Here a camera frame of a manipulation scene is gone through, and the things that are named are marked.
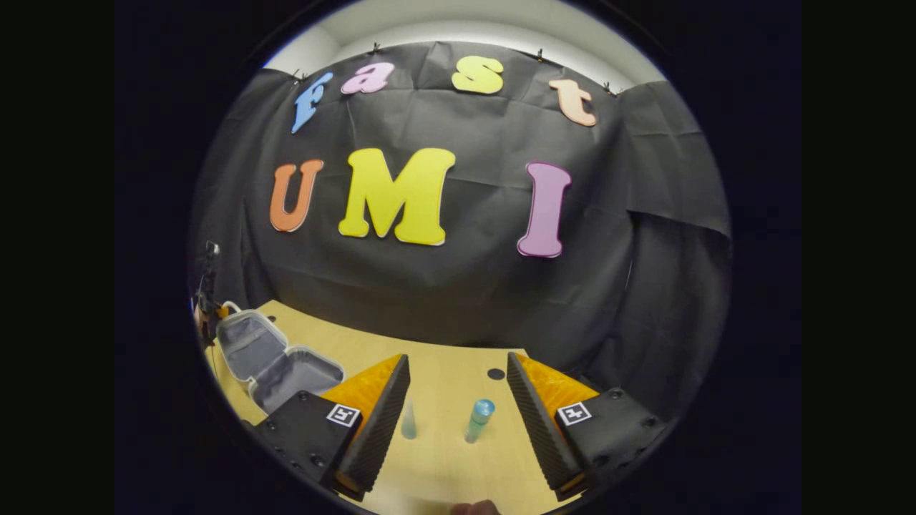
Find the black backdrop cloth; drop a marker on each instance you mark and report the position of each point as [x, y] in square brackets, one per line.
[465, 300]

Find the blue-capped teal bottle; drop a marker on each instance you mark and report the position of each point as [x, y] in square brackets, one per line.
[478, 420]

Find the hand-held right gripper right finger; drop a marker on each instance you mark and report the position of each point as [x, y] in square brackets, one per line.
[537, 422]

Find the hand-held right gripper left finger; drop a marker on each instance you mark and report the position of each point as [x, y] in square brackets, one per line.
[379, 422]

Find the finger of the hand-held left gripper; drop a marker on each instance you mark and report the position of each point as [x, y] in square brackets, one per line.
[206, 315]

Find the clear teal cone tube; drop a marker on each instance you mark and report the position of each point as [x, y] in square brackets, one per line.
[408, 423]

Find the white suitcase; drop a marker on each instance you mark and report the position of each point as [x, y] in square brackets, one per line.
[250, 350]

